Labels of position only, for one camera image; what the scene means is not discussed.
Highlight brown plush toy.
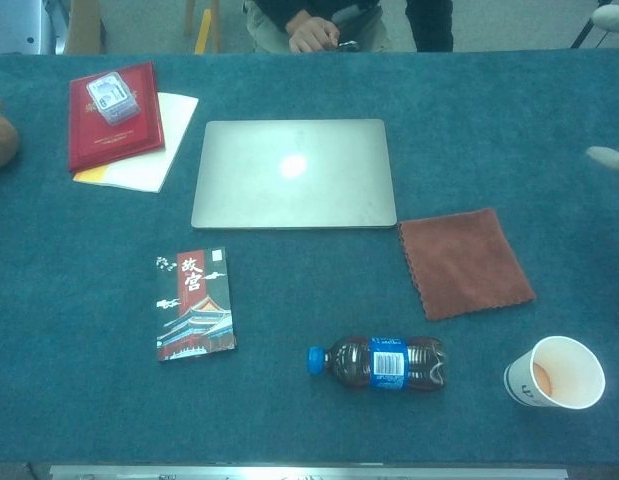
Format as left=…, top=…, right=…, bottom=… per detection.
left=0, top=96, right=21, bottom=174

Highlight light wooden stool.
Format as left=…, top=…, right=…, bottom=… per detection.
left=182, top=0, right=223, bottom=55

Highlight clear plastic card box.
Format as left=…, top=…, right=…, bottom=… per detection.
left=85, top=71, right=142, bottom=127

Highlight brown microfiber cloth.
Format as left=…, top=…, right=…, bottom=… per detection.
left=397, top=207, right=537, bottom=322

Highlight aluminium frame rail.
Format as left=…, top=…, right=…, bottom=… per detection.
left=48, top=464, right=570, bottom=480

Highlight red certificate folder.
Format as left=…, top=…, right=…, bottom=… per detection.
left=67, top=61, right=166, bottom=174

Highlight black red palace booklet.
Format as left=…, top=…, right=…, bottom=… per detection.
left=155, top=245, right=239, bottom=363

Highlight silver metal cabinet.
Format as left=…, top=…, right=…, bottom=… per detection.
left=0, top=0, right=58, bottom=55

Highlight black tripod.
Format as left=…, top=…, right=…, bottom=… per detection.
left=570, top=17, right=619, bottom=50

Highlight brown cardboard box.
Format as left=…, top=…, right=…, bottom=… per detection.
left=63, top=0, right=106, bottom=55

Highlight cola bottle blue label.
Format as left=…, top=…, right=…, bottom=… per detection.
left=307, top=335, right=449, bottom=392

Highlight white and yellow notebook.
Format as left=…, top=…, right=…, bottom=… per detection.
left=72, top=91, right=200, bottom=194

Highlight teal tablecloth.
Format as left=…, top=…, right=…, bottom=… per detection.
left=0, top=48, right=619, bottom=466

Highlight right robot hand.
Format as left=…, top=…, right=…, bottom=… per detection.
left=587, top=3, right=619, bottom=175

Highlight seated person dark clothes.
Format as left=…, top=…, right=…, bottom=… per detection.
left=243, top=0, right=455, bottom=54

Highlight silver laptop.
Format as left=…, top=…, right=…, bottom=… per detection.
left=190, top=118, right=399, bottom=231

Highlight white paper cup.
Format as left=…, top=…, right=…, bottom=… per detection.
left=503, top=335, right=607, bottom=411

